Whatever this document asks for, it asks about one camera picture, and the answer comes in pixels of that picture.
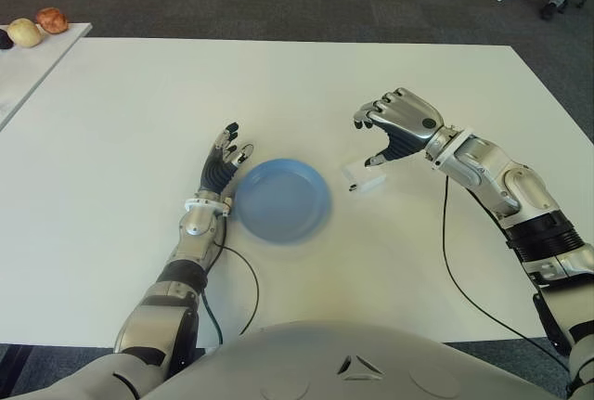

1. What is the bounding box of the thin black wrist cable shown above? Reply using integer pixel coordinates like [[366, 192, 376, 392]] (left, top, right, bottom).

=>
[[441, 175, 571, 368], [216, 242, 261, 335]]

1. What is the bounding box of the pale yellow fruit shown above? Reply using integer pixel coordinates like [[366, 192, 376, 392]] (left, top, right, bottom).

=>
[[7, 18, 45, 48]]

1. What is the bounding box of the red-brown fruit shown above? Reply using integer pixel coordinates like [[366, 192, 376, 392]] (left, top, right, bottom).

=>
[[35, 7, 70, 35]]

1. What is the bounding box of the thick dark left arm cable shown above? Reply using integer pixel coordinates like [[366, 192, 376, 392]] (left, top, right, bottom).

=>
[[200, 294, 225, 345]]

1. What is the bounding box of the grey robot torso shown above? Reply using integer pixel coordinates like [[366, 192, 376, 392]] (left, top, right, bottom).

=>
[[152, 319, 572, 400]]

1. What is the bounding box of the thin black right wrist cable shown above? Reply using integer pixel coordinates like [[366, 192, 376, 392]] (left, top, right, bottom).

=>
[[441, 175, 571, 368]]

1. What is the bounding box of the blue plastic plate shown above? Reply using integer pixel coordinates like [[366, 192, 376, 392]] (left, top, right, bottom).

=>
[[234, 158, 333, 247]]

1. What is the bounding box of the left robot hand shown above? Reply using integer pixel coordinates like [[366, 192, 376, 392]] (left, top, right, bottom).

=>
[[200, 121, 255, 195]]

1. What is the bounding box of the thin black left wrist cable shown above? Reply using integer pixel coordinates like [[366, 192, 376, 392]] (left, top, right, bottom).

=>
[[216, 242, 261, 335]]

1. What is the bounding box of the white charger block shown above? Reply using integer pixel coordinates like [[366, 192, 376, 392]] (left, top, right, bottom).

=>
[[342, 158, 387, 194]]

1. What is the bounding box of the white side table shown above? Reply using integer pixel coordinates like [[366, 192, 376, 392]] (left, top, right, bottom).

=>
[[0, 22, 93, 131]]

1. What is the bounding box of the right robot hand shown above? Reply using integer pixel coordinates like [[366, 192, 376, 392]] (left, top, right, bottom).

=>
[[352, 87, 446, 170]]

